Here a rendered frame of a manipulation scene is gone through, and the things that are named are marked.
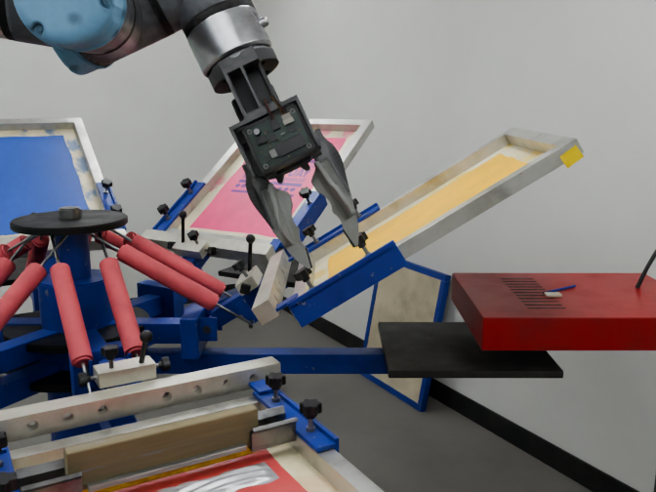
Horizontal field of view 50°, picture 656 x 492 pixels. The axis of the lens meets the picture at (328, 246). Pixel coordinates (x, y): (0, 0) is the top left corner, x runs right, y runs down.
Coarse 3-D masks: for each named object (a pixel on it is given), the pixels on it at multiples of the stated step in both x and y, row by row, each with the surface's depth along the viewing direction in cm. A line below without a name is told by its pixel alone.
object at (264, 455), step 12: (252, 456) 138; (264, 456) 138; (204, 468) 134; (216, 468) 134; (228, 468) 134; (276, 468) 134; (180, 480) 129; (192, 480) 129; (276, 480) 129; (288, 480) 129
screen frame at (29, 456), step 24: (216, 408) 151; (264, 408) 153; (96, 432) 140; (120, 432) 140; (24, 456) 131; (48, 456) 134; (312, 456) 134; (336, 456) 131; (336, 480) 127; (360, 480) 123
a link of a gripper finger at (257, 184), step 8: (248, 176) 70; (248, 184) 70; (256, 184) 70; (264, 184) 70; (248, 192) 71; (256, 192) 70; (256, 200) 71; (264, 200) 70; (256, 208) 71; (264, 208) 70; (264, 216) 71
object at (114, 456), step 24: (240, 408) 135; (144, 432) 126; (168, 432) 127; (192, 432) 129; (216, 432) 132; (240, 432) 135; (72, 456) 119; (96, 456) 121; (120, 456) 123; (144, 456) 125; (168, 456) 128; (96, 480) 122
